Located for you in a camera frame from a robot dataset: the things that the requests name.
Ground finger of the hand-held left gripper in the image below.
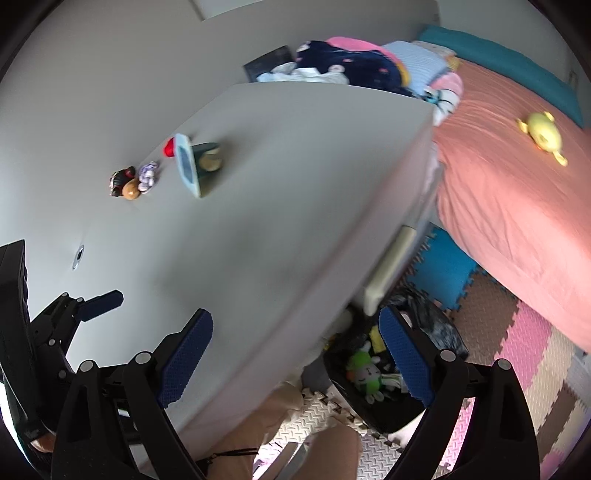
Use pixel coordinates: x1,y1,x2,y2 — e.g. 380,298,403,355
28,318,79,377
51,290,124,324

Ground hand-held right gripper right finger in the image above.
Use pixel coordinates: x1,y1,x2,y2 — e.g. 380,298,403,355
379,305,541,480

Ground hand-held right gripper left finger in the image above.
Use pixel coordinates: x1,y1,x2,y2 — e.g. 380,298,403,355
51,308,214,480

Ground green white plush toy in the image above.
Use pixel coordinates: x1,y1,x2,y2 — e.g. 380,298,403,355
346,342,398,404

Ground black trash bin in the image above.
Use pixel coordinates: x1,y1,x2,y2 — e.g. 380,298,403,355
321,286,469,435

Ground small dark-haired doll figurine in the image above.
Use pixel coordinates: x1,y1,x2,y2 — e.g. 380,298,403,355
109,167,141,200

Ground small purple white toy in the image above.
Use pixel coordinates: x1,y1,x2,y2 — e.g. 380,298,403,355
139,161,159,191

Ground light blue framed panel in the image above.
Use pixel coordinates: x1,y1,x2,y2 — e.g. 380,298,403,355
174,134,204,199

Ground dark teal tan item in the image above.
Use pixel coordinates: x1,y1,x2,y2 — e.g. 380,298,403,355
191,142,223,185

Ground person's left hand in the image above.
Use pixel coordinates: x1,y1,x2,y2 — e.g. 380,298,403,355
30,431,58,455

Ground person's left leg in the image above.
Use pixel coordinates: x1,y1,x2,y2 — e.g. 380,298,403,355
194,383,305,480

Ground person's leg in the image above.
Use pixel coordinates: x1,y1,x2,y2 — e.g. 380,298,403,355
194,383,305,480
252,422,363,480

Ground foam puzzle floor mats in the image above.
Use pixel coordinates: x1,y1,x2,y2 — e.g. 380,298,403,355
259,222,591,480

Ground person's right leg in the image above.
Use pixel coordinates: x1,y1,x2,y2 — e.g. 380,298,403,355
252,422,363,480

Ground bed with salmon sheet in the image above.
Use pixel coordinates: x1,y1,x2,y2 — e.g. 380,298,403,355
434,58,591,356

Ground yellow plush toy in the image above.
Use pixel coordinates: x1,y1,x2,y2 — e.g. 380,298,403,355
516,111,570,167

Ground pink white printed cloth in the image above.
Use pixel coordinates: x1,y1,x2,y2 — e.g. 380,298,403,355
422,71,465,125

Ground light blue cloth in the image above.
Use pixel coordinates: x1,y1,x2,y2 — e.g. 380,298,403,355
383,41,451,95

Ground dark pink fabric item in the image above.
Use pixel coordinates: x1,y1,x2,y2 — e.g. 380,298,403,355
295,41,409,95

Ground teal blanket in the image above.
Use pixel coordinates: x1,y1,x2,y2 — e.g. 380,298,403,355
418,24,583,127

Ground black cord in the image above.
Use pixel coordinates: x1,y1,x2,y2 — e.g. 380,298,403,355
210,445,259,462

